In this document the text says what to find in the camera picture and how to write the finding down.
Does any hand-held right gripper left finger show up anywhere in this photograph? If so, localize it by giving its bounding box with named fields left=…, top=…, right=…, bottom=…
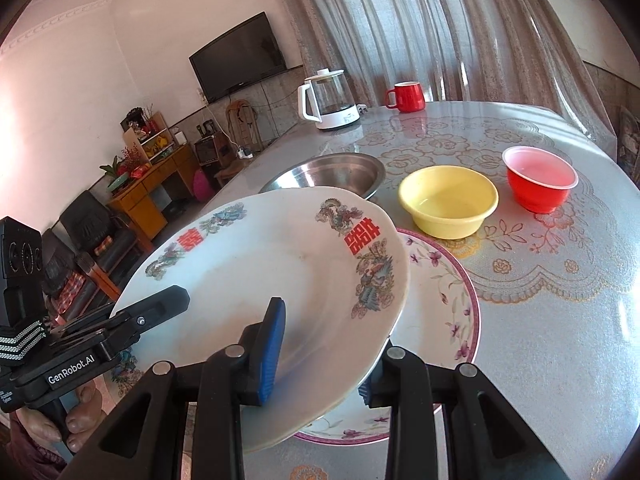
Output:
left=62, top=296, right=287, bottom=480

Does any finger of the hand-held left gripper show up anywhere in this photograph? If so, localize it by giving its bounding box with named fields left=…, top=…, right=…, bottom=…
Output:
left=107, top=285, right=191, bottom=347

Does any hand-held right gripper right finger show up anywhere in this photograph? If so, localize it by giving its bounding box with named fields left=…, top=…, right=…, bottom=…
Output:
left=357, top=346, right=568, bottom=480

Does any white plate with red print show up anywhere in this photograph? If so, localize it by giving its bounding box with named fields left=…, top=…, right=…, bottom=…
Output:
left=109, top=186, right=411, bottom=456

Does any white plate with purple flowers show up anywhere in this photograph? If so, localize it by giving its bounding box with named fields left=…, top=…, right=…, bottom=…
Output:
left=292, top=227, right=482, bottom=445

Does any yellow plastic bowl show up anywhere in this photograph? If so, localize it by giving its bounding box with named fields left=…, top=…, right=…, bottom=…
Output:
left=398, top=165, right=500, bottom=240

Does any stainless steel basin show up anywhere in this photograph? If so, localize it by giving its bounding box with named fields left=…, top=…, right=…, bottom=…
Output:
left=259, top=152, right=386, bottom=201

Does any person's left hand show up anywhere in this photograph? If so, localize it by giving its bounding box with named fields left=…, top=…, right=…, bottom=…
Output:
left=65, top=382, right=103, bottom=453

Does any black leather wooden armchair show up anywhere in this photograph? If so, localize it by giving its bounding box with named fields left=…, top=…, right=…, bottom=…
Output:
left=42, top=230, right=121, bottom=321
left=59, top=190, right=143, bottom=281

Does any wooden desk with drawers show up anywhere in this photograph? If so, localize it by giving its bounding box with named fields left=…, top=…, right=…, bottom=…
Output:
left=106, top=142, right=201, bottom=253

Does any pink ball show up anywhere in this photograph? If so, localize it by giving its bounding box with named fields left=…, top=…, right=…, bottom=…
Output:
left=192, top=169, right=213, bottom=201

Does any potted green plant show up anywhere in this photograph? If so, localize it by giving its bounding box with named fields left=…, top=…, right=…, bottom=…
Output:
left=99, top=156, right=132, bottom=193

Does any dark wooden speaker box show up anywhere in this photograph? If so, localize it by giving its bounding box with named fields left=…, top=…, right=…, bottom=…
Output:
left=194, top=132, right=221, bottom=163

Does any wooden shelf with ornaments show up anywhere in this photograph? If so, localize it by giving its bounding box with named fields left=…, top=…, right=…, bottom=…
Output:
left=120, top=107, right=173, bottom=161

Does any wooden chair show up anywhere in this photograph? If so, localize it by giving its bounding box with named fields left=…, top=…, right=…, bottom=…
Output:
left=215, top=100, right=266, bottom=187

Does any small red plastic cup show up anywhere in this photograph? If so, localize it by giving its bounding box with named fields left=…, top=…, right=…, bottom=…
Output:
left=502, top=146, right=579, bottom=214

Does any white glass electric kettle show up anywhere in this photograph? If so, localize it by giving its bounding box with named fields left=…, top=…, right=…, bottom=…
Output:
left=298, top=68, right=368, bottom=132

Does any black flat television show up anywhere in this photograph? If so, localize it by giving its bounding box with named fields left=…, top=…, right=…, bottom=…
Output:
left=189, top=11, right=287, bottom=103

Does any red mug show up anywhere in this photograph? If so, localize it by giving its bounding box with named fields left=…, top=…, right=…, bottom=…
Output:
left=384, top=81, right=427, bottom=112

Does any patterned cushion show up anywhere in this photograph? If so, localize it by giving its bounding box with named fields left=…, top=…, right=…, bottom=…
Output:
left=617, top=105, right=640, bottom=176

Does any grey patterned curtain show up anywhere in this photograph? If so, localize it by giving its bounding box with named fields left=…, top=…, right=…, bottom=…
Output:
left=265, top=0, right=616, bottom=153

